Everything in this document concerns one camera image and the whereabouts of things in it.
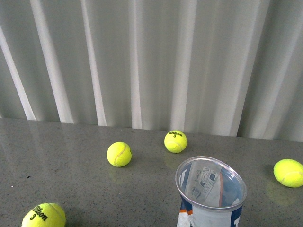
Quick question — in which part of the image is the Wilson tennis ball can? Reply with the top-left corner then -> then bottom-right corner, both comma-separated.
175,156 -> 247,227

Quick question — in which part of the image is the Wilson 3 tennis ball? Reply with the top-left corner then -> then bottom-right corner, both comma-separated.
164,130 -> 187,153

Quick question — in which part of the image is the far left tennis ball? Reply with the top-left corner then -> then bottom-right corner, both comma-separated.
107,142 -> 132,167

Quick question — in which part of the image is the plain centre tennis ball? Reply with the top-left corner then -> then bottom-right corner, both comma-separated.
273,159 -> 303,188

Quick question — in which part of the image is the white pleated curtain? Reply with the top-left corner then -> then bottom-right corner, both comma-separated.
0,0 -> 303,141

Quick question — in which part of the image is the near left Wilson ball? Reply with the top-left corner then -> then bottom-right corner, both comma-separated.
21,203 -> 66,227

